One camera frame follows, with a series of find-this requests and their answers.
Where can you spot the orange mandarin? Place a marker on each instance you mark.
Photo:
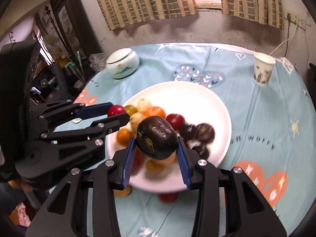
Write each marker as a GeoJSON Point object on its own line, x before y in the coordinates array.
{"type": "Point", "coordinates": [139, 160]}
{"type": "Point", "coordinates": [156, 111]}

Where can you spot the printed paper cup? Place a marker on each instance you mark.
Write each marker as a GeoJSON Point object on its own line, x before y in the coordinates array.
{"type": "Point", "coordinates": [263, 67]}

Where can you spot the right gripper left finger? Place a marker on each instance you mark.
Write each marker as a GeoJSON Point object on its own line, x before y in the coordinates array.
{"type": "Point", "coordinates": [113, 174]}

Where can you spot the small tan longan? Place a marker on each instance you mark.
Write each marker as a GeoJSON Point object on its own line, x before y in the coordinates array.
{"type": "Point", "coordinates": [153, 168]}

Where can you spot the white oval plate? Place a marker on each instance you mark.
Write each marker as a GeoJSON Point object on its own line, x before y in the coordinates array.
{"type": "Point", "coordinates": [197, 104]}

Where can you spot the large red plum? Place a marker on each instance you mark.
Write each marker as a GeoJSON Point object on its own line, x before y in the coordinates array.
{"type": "Point", "coordinates": [175, 120]}

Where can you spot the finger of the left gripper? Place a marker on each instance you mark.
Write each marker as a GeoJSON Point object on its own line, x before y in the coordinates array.
{"type": "Point", "coordinates": [66, 110]}
{"type": "Point", "coordinates": [96, 130]}

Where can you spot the pale yellow round fruit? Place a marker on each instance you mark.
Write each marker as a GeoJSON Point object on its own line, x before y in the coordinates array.
{"type": "Point", "coordinates": [143, 105]}

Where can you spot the wall power socket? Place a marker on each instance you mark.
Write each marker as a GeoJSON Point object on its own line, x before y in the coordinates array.
{"type": "Point", "coordinates": [301, 23]}

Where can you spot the celadon lidded ceramic jar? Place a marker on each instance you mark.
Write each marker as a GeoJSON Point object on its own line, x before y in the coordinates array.
{"type": "Point", "coordinates": [122, 63]}

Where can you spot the clear plastic bag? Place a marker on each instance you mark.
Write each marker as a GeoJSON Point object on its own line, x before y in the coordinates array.
{"type": "Point", "coordinates": [97, 62]}

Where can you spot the small red tomato by plate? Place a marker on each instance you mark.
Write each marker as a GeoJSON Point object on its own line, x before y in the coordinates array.
{"type": "Point", "coordinates": [168, 197]}

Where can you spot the yellow orange citrus fruit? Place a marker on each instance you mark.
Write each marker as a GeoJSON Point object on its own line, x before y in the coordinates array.
{"type": "Point", "coordinates": [123, 136]}

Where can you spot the red cherry tomato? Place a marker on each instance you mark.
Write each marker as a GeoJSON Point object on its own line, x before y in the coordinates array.
{"type": "Point", "coordinates": [116, 110]}

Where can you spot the light blue patterned tablecloth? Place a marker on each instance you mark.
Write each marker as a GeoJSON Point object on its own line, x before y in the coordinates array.
{"type": "Point", "coordinates": [273, 126]}

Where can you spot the dark framed picture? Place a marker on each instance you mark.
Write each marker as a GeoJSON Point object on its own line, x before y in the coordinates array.
{"type": "Point", "coordinates": [75, 28]}

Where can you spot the standing electric fan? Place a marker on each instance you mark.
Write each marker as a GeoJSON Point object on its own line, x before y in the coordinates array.
{"type": "Point", "coordinates": [52, 45]}

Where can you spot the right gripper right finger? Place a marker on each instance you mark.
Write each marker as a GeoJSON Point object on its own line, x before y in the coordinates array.
{"type": "Point", "coordinates": [199, 174]}

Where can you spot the dark cherry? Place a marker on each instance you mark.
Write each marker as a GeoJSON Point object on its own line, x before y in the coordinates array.
{"type": "Point", "coordinates": [187, 131]}
{"type": "Point", "coordinates": [202, 151]}

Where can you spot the dark brown water chestnut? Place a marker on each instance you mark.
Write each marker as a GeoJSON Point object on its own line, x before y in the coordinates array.
{"type": "Point", "coordinates": [205, 133]}

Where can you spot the large dark mangosteen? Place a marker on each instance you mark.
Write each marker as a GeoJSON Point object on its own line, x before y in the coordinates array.
{"type": "Point", "coordinates": [156, 138]}

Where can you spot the pale peach fruit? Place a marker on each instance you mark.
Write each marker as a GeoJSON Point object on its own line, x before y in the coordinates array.
{"type": "Point", "coordinates": [166, 161]}

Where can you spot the operator left hand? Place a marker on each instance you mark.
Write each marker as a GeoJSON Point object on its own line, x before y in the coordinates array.
{"type": "Point", "coordinates": [20, 184]}

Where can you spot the yellow small citrus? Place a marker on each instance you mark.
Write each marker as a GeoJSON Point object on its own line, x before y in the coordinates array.
{"type": "Point", "coordinates": [130, 109]}

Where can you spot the striped pepino melon back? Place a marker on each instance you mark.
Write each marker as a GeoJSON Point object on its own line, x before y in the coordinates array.
{"type": "Point", "coordinates": [135, 120]}

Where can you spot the checked window curtain right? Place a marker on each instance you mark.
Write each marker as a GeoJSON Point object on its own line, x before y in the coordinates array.
{"type": "Point", "coordinates": [265, 12]}

